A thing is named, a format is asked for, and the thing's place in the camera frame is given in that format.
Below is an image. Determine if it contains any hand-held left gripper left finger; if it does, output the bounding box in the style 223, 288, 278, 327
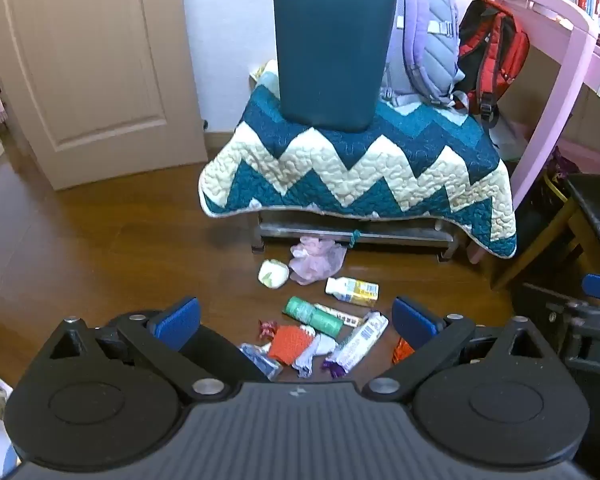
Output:
45, 296, 229, 405

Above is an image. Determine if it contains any orange mesh net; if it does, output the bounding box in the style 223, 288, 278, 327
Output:
266, 325, 315, 365

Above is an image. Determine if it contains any teal cream zigzag quilt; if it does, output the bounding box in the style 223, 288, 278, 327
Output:
198, 71, 518, 259

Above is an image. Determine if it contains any white tissue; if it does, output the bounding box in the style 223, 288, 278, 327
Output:
292, 327, 338, 376

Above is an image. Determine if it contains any white purple snack packet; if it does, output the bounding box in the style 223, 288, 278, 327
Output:
321, 311, 388, 376

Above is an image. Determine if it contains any light wooden door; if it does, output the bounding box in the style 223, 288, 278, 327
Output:
0, 0, 209, 191

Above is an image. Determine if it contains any dark teal waste bin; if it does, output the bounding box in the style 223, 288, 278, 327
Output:
272, 0, 398, 132

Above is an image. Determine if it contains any pale yellow cloth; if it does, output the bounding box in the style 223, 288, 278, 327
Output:
250, 59, 278, 91

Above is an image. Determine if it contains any white bottle yellow label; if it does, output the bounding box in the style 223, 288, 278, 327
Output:
325, 276, 380, 307

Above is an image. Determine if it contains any purple grey backpack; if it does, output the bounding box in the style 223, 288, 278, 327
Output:
336, 0, 468, 108

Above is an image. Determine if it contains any dark floral bag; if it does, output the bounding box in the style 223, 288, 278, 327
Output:
542, 147, 581, 196

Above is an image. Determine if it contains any green plastic bottle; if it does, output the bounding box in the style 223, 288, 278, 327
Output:
282, 296, 344, 336

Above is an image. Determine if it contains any pink desk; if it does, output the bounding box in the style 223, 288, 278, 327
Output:
482, 0, 600, 211

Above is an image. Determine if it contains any clear blue plastic wrapper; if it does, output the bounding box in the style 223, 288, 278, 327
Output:
239, 342, 283, 380

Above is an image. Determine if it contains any small orange wrapper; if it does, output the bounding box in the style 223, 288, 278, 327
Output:
391, 337, 416, 365

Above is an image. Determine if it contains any pink plastic bag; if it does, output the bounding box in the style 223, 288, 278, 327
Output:
288, 235, 348, 286

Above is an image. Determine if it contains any long cream stick wrapper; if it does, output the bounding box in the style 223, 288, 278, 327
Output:
314, 302, 366, 328

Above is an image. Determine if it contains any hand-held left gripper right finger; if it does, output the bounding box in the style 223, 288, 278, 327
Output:
362, 296, 552, 404

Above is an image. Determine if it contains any red black backpack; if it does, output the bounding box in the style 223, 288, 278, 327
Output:
457, 0, 531, 128

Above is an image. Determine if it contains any white green packet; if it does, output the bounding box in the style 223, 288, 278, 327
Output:
258, 259, 290, 289

